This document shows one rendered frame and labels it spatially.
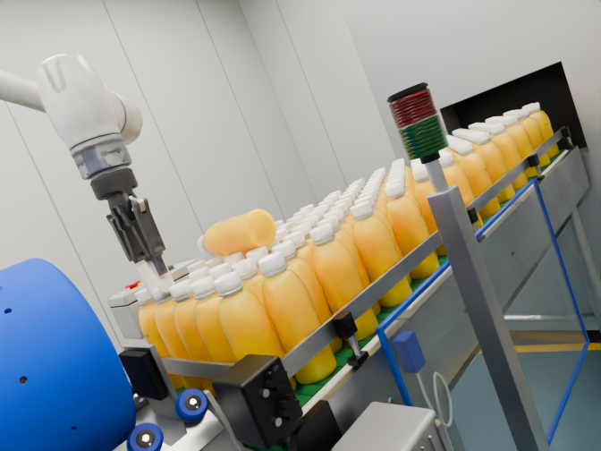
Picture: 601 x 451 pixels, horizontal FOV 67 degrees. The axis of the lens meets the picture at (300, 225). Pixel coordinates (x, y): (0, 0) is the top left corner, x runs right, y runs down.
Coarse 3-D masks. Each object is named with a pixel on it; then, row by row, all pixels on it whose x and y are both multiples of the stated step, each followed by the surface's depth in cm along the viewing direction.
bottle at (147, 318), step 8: (144, 304) 88; (152, 304) 87; (144, 312) 87; (152, 312) 87; (144, 320) 87; (152, 320) 86; (144, 328) 87; (152, 328) 86; (152, 336) 87; (160, 336) 86; (152, 344) 87; (160, 344) 87; (160, 352) 87; (176, 376) 88; (176, 384) 88
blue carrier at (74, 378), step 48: (0, 288) 54; (48, 288) 54; (0, 336) 48; (48, 336) 50; (96, 336) 53; (0, 384) 46; (48, 384) 49; (96, 384) 52; (0, 432) 45; (48, 432) 48; (96, 432) 53
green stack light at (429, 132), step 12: (432, 120) 65; (408, 132) 66; (420, 132) 65; (432, 132) 65; (444, 132) 66; (408, 144) 66; (420, 144) 65; (432, 144) 65; (444, 144) 65; (408, 156) 68; (420, 156) 66
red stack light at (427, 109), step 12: (408, 96) 64; (420, 96) 64; (432, 96) 66; (396, 108) 66; (408, 108) 64; (420, 108) 64; (432, 108) 65; (396, 120) 66; (408, 120) 65; (420, 120) 64
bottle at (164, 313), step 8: (168, 296) 83; (160, 304) 83; (168, 304) 82; (160, 312) 82; (168, 312) 81; (160, 320) 81; (168, 320) 81; (160, 328) 82; (168, 328) 81; (168, 336) 81; (176, 336) 81; (168, 344) 82; (176, 344) 81; (168, 352) 83; (176, 352) 82; (184, 352) 82; (184, 376) 83; (184, 384) 83; (192, 384) 82; (200, 384) 83
